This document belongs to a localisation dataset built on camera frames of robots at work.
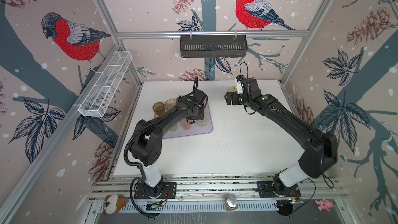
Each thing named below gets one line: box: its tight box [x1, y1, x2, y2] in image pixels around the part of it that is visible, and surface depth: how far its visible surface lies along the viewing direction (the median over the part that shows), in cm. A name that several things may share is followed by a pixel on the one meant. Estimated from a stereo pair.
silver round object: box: [224, 194, 238, 211], surface depth 63 cm
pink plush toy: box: [315, 198, 334, 212], surface depth 70 cm
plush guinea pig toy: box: [102, 193, 127, 216], surface depth 70 cm
